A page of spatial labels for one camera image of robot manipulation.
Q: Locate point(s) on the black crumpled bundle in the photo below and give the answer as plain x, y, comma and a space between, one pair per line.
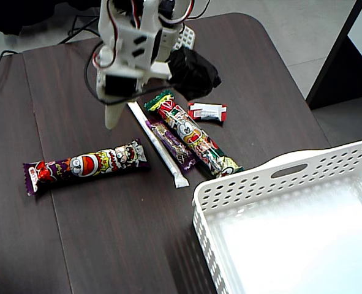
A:
196, 73

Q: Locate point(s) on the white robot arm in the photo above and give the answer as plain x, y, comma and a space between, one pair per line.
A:
150, 12

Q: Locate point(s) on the white perforated plastic tray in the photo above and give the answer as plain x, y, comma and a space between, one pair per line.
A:
291, 245

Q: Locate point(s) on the thin purple candy stick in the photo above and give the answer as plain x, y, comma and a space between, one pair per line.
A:
171, 144

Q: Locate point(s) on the white paper stick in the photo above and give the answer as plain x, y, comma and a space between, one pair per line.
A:
159, 144

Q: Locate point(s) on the dark furniture frame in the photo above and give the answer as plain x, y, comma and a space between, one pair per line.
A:
337, 61

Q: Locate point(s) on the white gridded plastic piece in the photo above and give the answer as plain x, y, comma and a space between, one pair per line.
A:
185, 36

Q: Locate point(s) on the red white candy packet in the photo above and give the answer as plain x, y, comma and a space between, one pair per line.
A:
205, 111

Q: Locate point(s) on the green cartoon snack stick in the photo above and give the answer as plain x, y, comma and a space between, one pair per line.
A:
196, 137

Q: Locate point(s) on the black object on floor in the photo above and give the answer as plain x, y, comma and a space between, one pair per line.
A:
30, 12

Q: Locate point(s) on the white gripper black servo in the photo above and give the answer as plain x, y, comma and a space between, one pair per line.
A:
118, 86

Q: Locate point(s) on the purple cartoon snack stick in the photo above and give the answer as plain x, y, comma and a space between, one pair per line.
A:
85, 165

